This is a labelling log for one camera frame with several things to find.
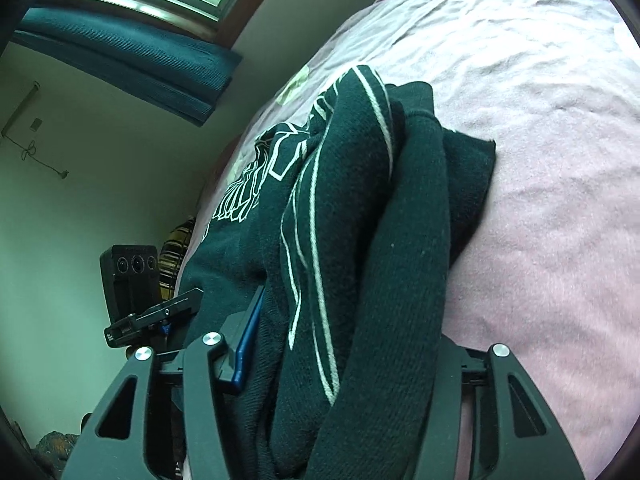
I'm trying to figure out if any dark green printed sweater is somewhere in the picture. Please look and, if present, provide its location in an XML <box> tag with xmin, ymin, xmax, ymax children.
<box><xmin>172</xmin><ymin>64</ymin><xmax>497</xmax><ymax>480</ymax></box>

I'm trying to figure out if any blue curtain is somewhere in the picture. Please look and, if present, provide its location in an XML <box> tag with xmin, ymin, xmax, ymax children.
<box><xmin>12</xmin><ymin>7</ymin><xmax>244</xmax><ymax>127</ymax></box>

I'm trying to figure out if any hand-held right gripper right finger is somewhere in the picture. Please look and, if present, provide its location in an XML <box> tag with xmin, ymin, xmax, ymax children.
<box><xmin>410</xmin><ymin>337</ymin><xmax>586</xmax><ymax>480</ymax></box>

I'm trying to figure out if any wall cable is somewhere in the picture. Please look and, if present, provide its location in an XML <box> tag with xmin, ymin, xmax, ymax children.
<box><xmin>0</xmin><ymin>80</ymin><xmax>71</xmax><ymax>182</ymax></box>

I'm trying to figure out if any pink dotted bed sheet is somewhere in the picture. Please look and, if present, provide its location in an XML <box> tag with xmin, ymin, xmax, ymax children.
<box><xmin>172</xmin><ymin>0</ymin><xmax>640</xmax><ymax>480</ymax></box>

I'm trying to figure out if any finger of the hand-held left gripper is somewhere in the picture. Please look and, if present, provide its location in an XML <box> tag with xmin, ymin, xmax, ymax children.
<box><xmin>104</xmin><ymin>287</ymin><xmax>204</xmax><ymax>349</ymax></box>

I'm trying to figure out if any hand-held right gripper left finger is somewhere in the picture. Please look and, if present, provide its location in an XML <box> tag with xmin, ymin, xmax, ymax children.
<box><xmin>60</xmin><ymin>285</ymin><xmax>266</xmax><ymax>480</ymax></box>

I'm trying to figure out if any yellow black striped pillow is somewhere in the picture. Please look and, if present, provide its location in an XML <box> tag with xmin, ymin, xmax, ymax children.
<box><xmin>157</xmin><ymin>216</ymin><xmax>199</xmax><ymax>302</ymax></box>

